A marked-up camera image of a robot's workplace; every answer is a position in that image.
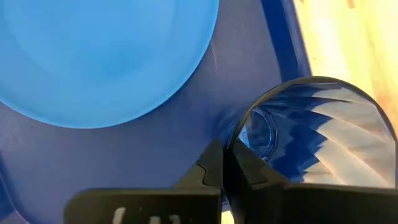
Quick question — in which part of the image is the blue faceted transparent plastic cup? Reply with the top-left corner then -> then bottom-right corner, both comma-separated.
216,75 -> 398,191

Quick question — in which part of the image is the dark blue plastic tray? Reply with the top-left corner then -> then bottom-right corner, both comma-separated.
0,0 -> 313,224

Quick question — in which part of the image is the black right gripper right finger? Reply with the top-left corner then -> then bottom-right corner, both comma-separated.
223,139 -> 398,224

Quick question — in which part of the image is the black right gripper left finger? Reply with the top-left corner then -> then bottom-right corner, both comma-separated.
63,138 -> 224,224

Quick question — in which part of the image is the light blue round plate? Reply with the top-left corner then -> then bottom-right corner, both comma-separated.
0,0 -> 220,129

